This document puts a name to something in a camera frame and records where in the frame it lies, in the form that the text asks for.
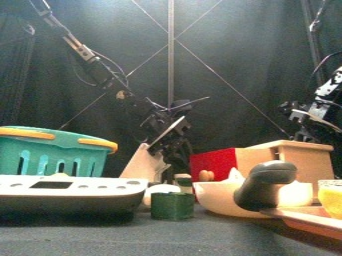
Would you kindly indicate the dark green cube block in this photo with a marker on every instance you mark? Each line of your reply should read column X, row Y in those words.
column 171, row 206

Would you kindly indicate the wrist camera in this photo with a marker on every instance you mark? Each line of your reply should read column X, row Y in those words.
column 294, row 111
column 182, row 106

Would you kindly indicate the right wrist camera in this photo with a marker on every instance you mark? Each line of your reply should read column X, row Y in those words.
column 294, row 111

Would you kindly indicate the white round bowl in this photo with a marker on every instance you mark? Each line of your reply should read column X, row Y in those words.
column 214, row 200

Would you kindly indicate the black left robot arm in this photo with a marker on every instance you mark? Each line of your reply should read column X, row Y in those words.
column 100, row 75

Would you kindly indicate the white toy kitchen scale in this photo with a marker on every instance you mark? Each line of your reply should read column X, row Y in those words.
column 67, row 196

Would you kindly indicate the small white bowl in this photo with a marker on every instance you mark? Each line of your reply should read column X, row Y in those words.
column 182, row 176

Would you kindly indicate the white toy food piece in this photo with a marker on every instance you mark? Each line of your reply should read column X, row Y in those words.
column 235, row 176

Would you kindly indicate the black frame upright post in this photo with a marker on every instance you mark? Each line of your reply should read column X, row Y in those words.
column 308, row 20

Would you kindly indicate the grey metal frame pole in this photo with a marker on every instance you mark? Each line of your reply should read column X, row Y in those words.
column 170, row 50

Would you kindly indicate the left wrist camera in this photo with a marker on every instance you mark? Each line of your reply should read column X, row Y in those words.
column 182, row 106

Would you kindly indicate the light wooden drawer cabinet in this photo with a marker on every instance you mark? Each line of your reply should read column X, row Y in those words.
column 308, row 163

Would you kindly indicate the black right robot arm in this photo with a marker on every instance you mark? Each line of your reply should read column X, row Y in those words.
column 336, row 150

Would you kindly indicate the pink rectangular tray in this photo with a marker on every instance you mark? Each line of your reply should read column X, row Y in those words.
column 312, row 223

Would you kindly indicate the wooden drawer with red front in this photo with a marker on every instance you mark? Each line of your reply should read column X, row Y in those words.
column 214, row 163

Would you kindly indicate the white rounded toy piece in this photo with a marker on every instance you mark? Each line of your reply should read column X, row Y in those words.
column 161, row 190

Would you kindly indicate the black backdrop cloth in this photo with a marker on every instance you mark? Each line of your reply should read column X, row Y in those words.
column 249, row 40

